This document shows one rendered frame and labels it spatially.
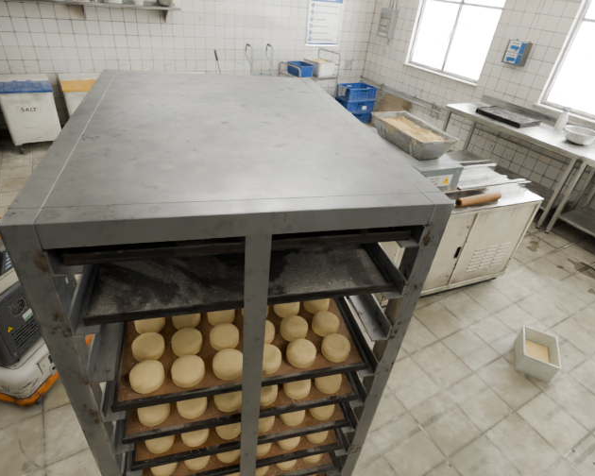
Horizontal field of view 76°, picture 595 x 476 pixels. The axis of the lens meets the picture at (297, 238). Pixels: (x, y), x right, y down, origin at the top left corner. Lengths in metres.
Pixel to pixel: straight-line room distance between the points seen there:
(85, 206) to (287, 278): 0.27
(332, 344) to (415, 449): 1.78
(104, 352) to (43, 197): 0.24
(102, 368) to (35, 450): 1.91
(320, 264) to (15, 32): 5.55
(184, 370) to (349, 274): 0.29
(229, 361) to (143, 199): 0.32
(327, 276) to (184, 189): 0.24
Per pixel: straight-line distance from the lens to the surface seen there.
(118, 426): 0.74
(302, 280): 0.55
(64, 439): 2.46
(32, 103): 5.41
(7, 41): 5.94
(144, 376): 0.65
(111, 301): 0.53
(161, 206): 0.42
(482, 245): 3.21
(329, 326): 0.71
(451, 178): 2.53
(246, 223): 0.41
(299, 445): 0.91
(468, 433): 2.60
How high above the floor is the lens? 2.03
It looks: 34 degrees down
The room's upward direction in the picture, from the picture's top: 7 degrees clockwise
